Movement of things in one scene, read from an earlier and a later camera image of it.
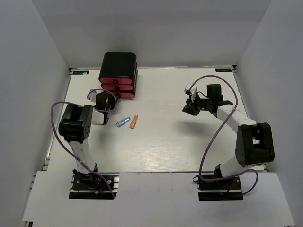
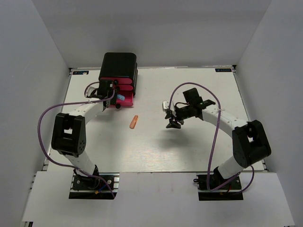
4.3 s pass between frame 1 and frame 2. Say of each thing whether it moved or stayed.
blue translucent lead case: moved
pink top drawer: stayed
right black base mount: stayed
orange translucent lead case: stayed
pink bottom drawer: moved
